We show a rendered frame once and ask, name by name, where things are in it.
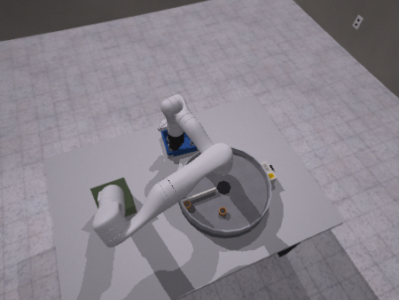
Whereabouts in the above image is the blue crate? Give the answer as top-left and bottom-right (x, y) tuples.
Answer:
(161, 130), (199, 158)

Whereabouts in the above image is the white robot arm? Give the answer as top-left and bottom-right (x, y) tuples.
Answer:
(92, 94), (233, 248)

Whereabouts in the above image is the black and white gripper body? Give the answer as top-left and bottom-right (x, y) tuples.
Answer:
(157, 117), (184, 151)

